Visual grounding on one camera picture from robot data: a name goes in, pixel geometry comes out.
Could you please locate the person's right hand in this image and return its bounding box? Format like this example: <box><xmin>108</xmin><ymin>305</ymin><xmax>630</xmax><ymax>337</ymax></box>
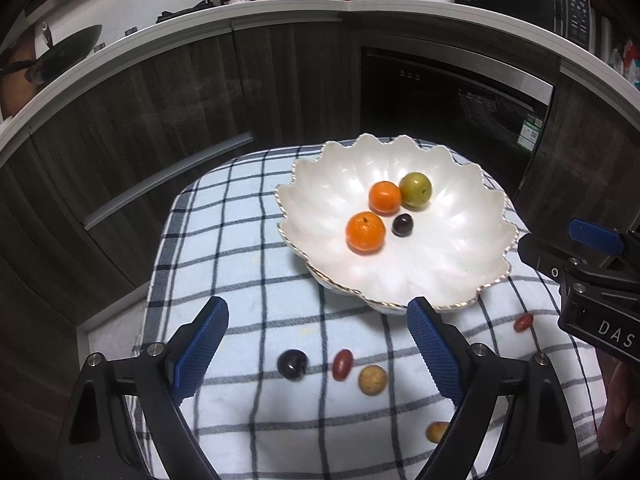
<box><xmin>596</xmin><ymin>360</ymin><xmax>640</xmax><ymax>456</ymax></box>

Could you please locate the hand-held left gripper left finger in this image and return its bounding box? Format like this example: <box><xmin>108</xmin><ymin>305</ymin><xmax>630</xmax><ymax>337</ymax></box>
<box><xmin>57</xmin><ymin>296</ymin><xmax>230</xmax><ymax>480</ymax></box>

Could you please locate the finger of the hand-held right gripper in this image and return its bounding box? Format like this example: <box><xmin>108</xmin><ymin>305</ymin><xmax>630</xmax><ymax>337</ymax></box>
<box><xmin>518</xmin><ymin>235</ymin><xmax>640</xmax><ymax>291</ymax></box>
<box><xmin>569</xmin><ymin>218</ymin><xmax>640</xmax><ymax>261</ymax></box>

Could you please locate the large dark plum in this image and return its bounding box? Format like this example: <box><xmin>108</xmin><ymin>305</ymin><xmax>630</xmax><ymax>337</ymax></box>
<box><xmin>277</xmin><ymin>349</ymin><xmax>309</xmax><ymax>382</ymax></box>

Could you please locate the checked tablecloth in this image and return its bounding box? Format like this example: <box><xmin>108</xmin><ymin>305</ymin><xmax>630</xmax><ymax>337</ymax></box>
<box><xmin>132</xmin><ymin>140</ymin><xmax>608</xmax><ymax>480</ymax></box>

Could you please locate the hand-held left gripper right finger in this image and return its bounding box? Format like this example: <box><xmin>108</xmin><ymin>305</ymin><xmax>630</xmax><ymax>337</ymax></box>
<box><xmin>406</xmin><ymin>296</ymin><xmax>583</xmax><ymax>480</ymax></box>

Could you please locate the orange mandarin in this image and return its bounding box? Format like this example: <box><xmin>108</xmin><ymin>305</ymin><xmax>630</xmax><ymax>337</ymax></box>
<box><xmin>368</xmin><ymin>180</ymin><xmax>403</xmax><ymax>215</ymax></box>
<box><xmin>345</xmin><ymin>211</ymin><xmax>387</xmax><ymax>255</ymax></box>

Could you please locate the wooden cutting board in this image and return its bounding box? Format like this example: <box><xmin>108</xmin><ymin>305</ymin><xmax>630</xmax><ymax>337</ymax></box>
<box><xmin>0</xmin><ymin>40</ymin><xmax>36</xmax><ymax>121</ymax></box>

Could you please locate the black wok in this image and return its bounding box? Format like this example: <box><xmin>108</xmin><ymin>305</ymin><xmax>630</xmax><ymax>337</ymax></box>
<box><xmin>0</xmin><ymin>22</ymin><xmax>103</xmax><ymax>86</ymax></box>

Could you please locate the large tan longan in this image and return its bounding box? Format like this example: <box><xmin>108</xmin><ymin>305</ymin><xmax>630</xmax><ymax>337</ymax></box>
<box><xmin>358</xmin><ymin>364</ymin><xmax>389</xmax><ymax>397</ymax></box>

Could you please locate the white scalloped bowl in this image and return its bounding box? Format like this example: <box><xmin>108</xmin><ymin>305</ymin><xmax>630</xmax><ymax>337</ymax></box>
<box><xmin>275</xmin><ymin>133</ymin><xmax>519</xmax><ymax>316</ymax></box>

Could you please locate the green round pear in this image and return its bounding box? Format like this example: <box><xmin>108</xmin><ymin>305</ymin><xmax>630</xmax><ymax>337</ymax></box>
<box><xmin>398</xmin><ymin>172</ymin><xmax>433</xmax><ymax>209</ymax></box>

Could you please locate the black built-in dishwasher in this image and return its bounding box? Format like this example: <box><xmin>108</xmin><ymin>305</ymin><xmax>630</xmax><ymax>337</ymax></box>
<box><xmin>360</xmin><ymin>47</ymin><xmax>556</xmax><ymax>196</ymax></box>

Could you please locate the metal drawer handle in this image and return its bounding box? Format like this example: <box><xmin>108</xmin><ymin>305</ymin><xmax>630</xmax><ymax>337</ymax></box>
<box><xmin>84</xmin><ymin>132</ymin><xmax>254</xmax><ymax>231</ymax></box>

